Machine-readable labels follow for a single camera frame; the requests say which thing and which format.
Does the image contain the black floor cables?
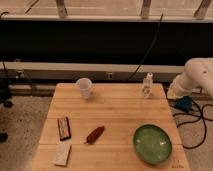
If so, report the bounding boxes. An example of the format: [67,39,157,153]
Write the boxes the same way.
[171,96,213,150]

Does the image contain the red chili pepper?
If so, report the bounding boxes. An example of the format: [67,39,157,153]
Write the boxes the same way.
[85,126,105,144]

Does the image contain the blue floor device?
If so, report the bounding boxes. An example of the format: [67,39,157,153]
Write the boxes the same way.
[174,96,193,112]

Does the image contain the black hanging cable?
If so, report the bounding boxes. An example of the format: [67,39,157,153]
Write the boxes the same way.
[127,12,165,82]

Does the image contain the white rectangular sponge block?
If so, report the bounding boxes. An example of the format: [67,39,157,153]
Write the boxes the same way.
[53,142,71,166]

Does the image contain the green oval plate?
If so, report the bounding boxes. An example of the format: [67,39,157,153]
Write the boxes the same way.
[133,124,172,165]

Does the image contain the clear plastic bottle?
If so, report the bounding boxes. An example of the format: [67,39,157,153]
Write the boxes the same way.
[142,73,153,98]

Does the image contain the dark red rectangular box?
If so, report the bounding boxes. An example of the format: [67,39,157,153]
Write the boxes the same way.
[57,117,71,141]

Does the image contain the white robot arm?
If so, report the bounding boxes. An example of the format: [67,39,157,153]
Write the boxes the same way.
[167,58,213,99]

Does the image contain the white plastic cup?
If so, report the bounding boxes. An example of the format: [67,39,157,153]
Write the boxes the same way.
[76,78,92,99]

